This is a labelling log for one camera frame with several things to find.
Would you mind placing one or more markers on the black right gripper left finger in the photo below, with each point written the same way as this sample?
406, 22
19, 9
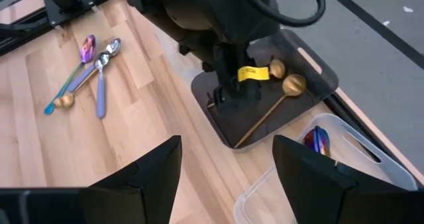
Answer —
149, 191

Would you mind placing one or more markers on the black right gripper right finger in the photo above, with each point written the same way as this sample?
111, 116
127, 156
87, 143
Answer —
314, 197

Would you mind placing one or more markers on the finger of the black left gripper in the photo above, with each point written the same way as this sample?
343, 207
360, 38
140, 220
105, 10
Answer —
248, 56
225, 71

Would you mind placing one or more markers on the clear plastic bin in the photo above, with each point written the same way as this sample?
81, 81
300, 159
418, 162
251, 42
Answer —
189, 63
381, 174

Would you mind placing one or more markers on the rainbow iridescent spoon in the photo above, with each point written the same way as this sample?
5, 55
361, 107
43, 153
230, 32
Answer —
87, 48
316, 139

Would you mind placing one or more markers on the grey translucent plastic bin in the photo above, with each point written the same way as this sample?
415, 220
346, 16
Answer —
265, 124

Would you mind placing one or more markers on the yellow label tag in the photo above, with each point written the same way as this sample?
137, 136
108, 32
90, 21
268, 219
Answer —
253, 74

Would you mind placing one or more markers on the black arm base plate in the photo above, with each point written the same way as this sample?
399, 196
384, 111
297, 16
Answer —
56, 15

